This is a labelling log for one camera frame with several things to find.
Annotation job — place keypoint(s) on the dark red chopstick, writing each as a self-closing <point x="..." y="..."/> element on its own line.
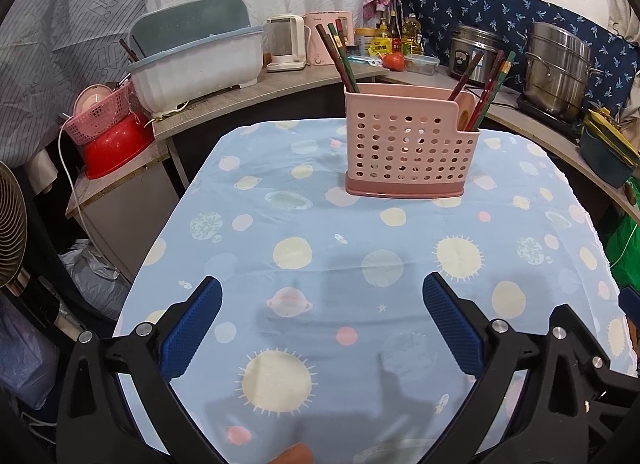
<point x="484" y="93"/>
<point x="487" y="88"/>

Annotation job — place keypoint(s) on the pink perforated utensil holder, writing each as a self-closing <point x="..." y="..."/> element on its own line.
<point x="406" y="141"/>

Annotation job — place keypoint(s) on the red chopstick right compartment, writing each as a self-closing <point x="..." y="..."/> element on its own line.
<point x="466" y="76"/>

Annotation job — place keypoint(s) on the pink plastic basket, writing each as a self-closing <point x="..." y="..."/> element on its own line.
<point x="98" y="109"/>

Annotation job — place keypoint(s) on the silver rice cooker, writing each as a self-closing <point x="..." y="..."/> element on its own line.
<point x="465" y="43"/>

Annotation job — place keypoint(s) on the orange tomato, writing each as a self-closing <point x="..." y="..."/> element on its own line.
<point x="394" y="62"/>

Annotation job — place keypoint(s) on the cooking oil bottle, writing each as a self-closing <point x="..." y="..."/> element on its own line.
<point x="411" y="36"/>

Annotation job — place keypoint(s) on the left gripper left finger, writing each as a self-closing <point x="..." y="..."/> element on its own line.
<point x="95" y="423"/>

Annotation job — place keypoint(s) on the navy patterned cloth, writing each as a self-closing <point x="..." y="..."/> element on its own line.
<point x="510" y="20"/>

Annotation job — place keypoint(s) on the green chopstick with gold band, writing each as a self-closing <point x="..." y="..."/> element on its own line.
<point x="496" y="80"/>

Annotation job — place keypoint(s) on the green plastic bag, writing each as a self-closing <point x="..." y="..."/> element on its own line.
<point x="623" y="252"/>

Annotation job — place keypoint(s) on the white dish bin teal lid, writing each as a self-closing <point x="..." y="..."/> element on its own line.
<point x="193" y="49"/>

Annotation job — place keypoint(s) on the light blue planet tablecloth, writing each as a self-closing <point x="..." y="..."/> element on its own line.
<point x="323" y="337"/>

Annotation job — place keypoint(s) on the electric fan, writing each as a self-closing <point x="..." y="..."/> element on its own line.
<point x="13" y="226"/>

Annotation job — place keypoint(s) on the red plastic basin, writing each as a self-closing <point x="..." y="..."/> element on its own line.
<point x="116" y="146"/>

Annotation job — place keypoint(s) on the clear food container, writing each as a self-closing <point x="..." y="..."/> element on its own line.
<point x="421" y="64"/>

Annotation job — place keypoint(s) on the white electric kettle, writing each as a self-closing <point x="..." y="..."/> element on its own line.
<point x="286" y="43"/>

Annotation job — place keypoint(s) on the dark teal lunch box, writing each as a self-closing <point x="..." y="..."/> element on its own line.
<point x="606" y="150"/>

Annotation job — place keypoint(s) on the brown chopstick in holder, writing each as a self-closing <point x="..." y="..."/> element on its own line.
<point x="328" y="43"/>

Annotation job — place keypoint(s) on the curved wooden counter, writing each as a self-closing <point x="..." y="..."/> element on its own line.
<point x="318" y="92"/>

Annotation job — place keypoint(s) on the large stainless steel pot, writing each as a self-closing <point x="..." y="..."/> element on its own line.
<point x="559" y="66"/>

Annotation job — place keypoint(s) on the yellow lid jar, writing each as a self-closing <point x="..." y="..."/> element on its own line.
<point x="363" y="37"/>

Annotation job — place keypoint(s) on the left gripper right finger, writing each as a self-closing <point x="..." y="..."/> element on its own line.
<point x="537" y="398"/>

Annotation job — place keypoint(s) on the operator left hand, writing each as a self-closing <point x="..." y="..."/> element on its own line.
<point x="296" y="454"/>

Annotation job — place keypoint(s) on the black induction cooker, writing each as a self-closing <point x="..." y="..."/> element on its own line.
<point x="571" y="130"/>

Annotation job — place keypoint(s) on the red chopstick in holder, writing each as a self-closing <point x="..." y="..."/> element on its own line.
<point x="339" y="25"/>

